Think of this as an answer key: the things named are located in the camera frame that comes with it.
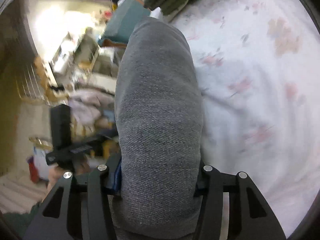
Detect white floral bed sheet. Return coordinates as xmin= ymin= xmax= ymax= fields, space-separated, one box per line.
xmin=173 ymin=0 xmax=319 ymax=236

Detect person's left hand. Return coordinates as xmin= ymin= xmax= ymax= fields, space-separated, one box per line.
xmin=47 ymin=161 xmax=91 ymax=193

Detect green bed headboard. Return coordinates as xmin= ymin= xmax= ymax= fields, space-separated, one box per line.
xmin=98 ymin=0 xmax=151 ymax=48

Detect pink bedding pile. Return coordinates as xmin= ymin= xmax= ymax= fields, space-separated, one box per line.
xmin=68 ymin=89 xmax=116 ymax=137

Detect dark grey pants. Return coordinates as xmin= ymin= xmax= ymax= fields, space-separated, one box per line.
xmin=109 ymin=17 xmax=203 ymax=239

